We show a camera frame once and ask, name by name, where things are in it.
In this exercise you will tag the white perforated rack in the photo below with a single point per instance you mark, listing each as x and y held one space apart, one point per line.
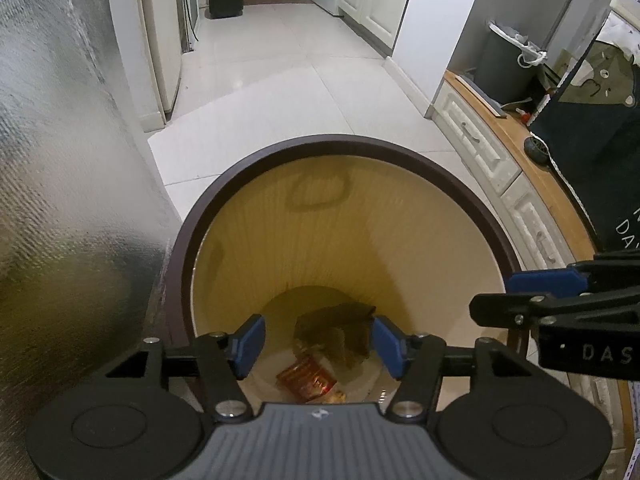
632 460

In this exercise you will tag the dark wrapper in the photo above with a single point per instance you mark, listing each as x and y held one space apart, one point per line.
335 327

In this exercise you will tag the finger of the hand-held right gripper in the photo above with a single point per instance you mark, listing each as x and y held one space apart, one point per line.
505 309
545 282

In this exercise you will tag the grey bin with white bag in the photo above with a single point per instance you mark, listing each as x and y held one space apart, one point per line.
505 65

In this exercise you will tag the dark bear-print cloth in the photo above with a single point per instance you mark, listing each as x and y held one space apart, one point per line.
595 150

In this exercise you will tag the black box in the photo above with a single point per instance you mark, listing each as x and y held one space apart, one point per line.
226 2

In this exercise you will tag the white kitchen cabinets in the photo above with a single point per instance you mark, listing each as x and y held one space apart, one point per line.
372 0

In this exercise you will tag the yellow wastebasket with brown rim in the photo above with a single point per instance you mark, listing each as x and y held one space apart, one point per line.
390 230

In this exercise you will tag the white low cabinet wooden top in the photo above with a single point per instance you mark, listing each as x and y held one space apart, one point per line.
480 140

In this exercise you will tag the red snack wrapper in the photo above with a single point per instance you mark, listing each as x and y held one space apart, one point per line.
307 377

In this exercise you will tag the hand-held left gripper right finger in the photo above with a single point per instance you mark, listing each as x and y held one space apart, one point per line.
387 347

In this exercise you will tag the grey flat strip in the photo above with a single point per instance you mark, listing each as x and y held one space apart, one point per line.
482 95

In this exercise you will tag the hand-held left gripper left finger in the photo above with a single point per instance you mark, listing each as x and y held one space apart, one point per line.
250 345

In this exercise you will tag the white refrigerator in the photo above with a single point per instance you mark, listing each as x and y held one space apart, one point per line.
160 35

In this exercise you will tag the black round object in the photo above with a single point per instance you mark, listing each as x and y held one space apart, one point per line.
536 150

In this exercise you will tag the white patterned cloth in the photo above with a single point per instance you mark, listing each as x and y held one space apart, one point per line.
622 30

